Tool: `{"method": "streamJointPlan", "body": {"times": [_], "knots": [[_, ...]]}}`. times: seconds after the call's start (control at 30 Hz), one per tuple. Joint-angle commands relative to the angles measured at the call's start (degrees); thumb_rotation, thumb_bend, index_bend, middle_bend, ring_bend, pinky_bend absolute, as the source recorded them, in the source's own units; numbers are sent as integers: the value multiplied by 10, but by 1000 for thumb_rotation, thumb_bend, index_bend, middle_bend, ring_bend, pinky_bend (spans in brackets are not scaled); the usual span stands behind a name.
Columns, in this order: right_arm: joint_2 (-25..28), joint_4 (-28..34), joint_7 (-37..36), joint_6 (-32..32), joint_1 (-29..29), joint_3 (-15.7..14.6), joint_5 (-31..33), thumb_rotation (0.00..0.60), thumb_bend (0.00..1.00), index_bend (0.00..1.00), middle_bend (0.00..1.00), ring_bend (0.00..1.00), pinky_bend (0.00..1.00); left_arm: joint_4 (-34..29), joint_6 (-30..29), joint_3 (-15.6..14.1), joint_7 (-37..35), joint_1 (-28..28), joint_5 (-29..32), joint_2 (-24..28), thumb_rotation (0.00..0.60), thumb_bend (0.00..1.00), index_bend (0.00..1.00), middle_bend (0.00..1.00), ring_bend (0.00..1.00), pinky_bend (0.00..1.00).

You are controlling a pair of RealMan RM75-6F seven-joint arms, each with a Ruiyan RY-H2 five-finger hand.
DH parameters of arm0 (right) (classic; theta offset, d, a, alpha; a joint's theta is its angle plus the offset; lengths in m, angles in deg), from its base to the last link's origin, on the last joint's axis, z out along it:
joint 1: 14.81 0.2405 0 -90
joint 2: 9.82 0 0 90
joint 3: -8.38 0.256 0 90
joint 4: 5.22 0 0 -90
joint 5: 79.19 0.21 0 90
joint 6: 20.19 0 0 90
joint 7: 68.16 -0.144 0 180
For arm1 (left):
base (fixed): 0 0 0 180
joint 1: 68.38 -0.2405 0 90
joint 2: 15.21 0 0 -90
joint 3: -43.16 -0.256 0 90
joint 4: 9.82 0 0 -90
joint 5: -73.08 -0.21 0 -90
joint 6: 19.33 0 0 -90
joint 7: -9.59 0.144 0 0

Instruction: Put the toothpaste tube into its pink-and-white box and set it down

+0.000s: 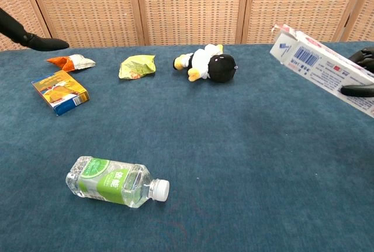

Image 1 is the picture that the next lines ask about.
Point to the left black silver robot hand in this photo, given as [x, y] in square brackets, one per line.
[29, 40]

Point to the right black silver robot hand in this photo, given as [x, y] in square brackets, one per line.
[359, 91]

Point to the white pink toothpaste box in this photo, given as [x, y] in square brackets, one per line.
[315, 62]

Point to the orange blue carton box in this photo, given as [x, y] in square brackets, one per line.
[58, 91]

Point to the orange white snack packet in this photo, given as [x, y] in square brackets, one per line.
[79, 62]

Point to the green snack packet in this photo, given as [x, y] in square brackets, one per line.
[135, 66]

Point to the black white penguin plush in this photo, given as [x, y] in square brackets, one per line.
[204, 62]

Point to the wicker folding screen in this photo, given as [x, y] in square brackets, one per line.
[190, 6]

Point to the clear bottle green label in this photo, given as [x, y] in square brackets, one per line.
[111, 183]

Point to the blue carpet table mat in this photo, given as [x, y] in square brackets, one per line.
[204, 161]

